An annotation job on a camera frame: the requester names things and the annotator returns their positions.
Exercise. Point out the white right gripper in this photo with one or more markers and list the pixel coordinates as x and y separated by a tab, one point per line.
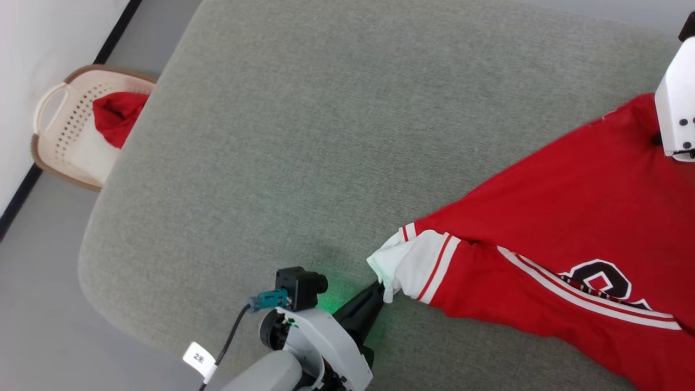
678	108

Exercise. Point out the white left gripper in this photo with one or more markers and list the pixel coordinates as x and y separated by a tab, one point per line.
326	347

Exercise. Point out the red white jersey shirt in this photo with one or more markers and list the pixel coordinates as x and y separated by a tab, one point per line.
570	217

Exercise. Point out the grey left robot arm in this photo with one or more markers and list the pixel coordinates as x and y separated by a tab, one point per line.
266	376

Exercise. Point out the red cloth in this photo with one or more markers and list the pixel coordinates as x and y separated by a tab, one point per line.
117	117

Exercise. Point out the black baseboard strip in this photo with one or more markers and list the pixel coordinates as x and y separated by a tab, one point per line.
65	119

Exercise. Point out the beige plastic laundry basket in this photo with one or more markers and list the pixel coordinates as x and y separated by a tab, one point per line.
59	125

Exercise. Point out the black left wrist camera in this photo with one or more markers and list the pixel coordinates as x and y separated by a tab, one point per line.
301	285

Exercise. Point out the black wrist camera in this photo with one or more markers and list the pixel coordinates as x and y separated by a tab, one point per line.
301	285
688	27

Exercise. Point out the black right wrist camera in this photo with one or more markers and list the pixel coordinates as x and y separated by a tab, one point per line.
688	27

